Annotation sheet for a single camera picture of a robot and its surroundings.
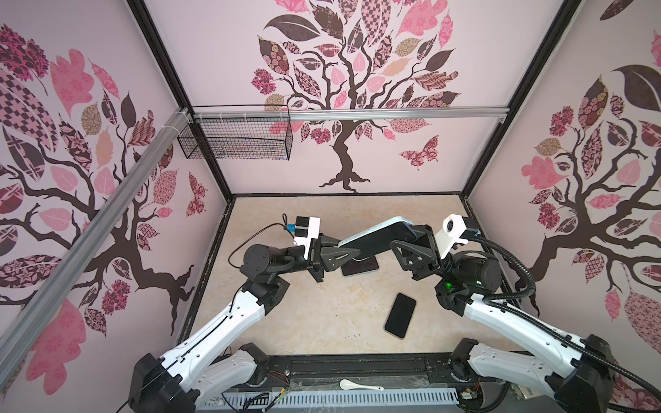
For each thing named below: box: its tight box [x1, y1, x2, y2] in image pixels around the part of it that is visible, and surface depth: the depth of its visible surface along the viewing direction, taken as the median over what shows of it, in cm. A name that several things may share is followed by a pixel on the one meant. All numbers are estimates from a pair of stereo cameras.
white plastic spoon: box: [339, 379, 385, 391], surface depth 72 cm
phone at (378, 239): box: [337, 215, 417, 261], surface depth 46 cm
